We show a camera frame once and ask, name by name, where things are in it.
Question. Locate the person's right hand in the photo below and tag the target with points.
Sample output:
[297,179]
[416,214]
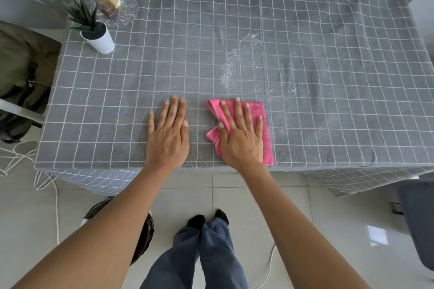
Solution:
[242,145]

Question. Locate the person's left hand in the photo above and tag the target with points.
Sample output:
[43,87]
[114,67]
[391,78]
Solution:
[168,143]

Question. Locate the person's left middle finger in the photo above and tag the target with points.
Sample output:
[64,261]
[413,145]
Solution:
[173,109]

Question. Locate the person's left little finger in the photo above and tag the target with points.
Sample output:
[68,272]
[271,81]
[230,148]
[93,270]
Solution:
[151,122]

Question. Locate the person's left thumb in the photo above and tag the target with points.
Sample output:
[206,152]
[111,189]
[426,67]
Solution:
[184,129]

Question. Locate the person's right middle finger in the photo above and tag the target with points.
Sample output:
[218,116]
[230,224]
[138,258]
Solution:
[238,112]

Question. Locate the person's right thumb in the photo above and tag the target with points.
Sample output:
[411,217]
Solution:
[222,133]

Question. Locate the person's right little finger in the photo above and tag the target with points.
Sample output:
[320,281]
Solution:
[259,126]

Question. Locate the pink cleaning cloth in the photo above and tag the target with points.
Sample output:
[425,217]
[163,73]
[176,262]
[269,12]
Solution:
[268,129]

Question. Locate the person's right forearm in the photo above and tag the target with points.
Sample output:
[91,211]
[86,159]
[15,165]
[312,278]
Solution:
[298,231]

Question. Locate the person's left forearm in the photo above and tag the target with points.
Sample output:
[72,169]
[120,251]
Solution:
[98,234]

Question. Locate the white powder spill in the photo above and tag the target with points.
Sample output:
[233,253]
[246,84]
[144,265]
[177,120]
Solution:
[237,58]

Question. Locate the grey checked tablecloth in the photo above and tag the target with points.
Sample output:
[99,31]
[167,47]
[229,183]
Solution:
[305,78]

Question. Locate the person's black right sock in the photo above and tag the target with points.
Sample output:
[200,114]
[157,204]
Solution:
[222,216]

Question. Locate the person's black sock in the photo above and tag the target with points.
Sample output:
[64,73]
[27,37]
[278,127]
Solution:
[196,221]
[222,216]

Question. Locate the person's black left sock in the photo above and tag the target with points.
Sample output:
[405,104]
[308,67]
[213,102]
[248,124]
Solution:
[196,221]

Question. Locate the white plant pot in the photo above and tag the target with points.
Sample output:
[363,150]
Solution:
[101,39]

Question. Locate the black round waste bin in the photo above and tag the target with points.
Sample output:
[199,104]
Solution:
[144,234]

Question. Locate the clear glass dome cover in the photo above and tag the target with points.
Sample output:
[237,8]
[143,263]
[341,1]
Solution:
[115,2]

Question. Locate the yellow brown snack packet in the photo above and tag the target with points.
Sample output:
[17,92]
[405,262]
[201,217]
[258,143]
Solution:
[109,2]

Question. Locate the person's blue jeans legs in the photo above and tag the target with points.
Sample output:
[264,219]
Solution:
[200,258]

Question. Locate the green artificial plant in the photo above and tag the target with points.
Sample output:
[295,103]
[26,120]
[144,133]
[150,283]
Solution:
[81,16]

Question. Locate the dark olive backpack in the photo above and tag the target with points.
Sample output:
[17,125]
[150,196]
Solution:
[23,82]

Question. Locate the dark grey chair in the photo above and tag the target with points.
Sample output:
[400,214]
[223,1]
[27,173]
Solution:
[417,221]

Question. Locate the grey chair frame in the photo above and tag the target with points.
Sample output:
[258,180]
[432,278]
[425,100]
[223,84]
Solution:
[20,109]

